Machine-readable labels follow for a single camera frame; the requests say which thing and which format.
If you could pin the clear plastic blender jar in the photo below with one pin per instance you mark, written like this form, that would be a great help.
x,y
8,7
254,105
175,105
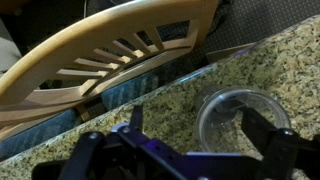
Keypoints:
x,y
226,133

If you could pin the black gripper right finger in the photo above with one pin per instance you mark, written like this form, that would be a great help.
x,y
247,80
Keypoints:
x,y
283,150

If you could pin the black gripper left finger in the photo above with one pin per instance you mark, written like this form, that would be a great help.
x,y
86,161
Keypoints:
x,y
87,153

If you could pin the light wooden slatted chair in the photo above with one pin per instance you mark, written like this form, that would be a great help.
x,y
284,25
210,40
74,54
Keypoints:
x,y
100,30

